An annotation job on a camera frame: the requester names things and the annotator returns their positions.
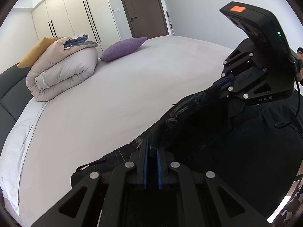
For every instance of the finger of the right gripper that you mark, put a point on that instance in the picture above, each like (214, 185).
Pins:
(224, 82)

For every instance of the cream wardrobe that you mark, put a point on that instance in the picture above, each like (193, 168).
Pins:
(58, 18)

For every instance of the brown wooden door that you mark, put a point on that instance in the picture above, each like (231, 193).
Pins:
(145, 18)

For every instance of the black denim pants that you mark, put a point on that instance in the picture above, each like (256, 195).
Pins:
(255, 150)

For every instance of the person right hand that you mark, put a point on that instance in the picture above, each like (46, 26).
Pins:
(300, 56)

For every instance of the black white patterned cloth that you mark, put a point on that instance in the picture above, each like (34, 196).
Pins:
(291, 208)

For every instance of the dark grey headboard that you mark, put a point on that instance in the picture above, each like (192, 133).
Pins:
(14, 96)

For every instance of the folded beige duvet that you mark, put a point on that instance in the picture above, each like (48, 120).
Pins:
(59, 69)

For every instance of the purple pillow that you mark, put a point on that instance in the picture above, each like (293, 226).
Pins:
(122, 48)

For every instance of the mustard yellow pillow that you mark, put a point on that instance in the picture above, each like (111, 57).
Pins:
(36, 51)

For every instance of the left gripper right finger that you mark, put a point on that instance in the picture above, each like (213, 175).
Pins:
(177, 180)

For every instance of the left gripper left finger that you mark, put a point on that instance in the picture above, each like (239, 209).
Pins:
(128, 190)

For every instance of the black camera box orange sticker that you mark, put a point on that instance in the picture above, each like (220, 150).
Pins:
(260, 25)

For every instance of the folded blue grey garment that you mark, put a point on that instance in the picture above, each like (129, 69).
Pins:
(81, 40)

